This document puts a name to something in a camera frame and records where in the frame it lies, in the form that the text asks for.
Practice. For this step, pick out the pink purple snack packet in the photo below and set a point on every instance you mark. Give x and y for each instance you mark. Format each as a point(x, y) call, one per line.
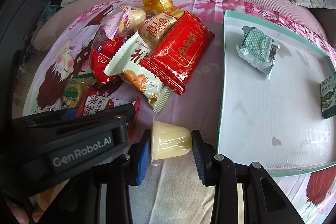
point(116, 24)

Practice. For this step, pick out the small red snack packet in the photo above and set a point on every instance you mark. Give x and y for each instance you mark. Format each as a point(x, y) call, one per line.
point(102, 51)

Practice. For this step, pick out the green wrapped round pastry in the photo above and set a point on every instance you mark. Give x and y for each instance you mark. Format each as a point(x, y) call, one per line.
point(75, 92)

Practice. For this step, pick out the teal rimmed white tray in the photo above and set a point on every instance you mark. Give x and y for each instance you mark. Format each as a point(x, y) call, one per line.
point(275, 120)

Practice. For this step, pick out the large red snack packet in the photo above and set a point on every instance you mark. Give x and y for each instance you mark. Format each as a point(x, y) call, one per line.
point(178, 53)

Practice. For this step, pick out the white cookie snack packet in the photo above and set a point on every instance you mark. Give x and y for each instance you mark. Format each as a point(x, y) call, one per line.
point(126, 64)

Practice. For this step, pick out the yellow jelly cup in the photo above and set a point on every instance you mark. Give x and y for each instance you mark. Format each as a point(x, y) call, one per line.
point(168, 141)

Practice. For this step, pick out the yellow orange candy wrapper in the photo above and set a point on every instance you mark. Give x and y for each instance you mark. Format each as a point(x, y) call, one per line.
point(158, 6)

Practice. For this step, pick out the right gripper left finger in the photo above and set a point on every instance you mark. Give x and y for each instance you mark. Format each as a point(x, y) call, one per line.
point(139, 160)

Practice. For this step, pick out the red white biscuit packet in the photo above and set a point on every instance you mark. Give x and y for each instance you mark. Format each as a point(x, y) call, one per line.
point(94, 103)

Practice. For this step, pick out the clear round pastry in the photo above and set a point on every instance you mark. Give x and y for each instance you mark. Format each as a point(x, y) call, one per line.
point(136, 16)

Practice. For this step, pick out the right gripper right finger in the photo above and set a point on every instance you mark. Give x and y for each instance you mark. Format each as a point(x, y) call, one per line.
point(204, 159)

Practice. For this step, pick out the person's hand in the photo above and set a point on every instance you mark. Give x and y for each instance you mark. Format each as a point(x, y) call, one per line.
point(23, 210)

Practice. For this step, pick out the beige orange cake packet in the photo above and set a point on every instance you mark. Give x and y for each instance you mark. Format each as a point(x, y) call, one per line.
point(152, 30)

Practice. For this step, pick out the green silver snack packet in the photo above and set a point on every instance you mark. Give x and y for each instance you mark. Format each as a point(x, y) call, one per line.
point(258, 50)

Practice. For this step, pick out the green milk carton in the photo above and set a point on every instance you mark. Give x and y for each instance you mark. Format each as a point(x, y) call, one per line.
point(328, 103)

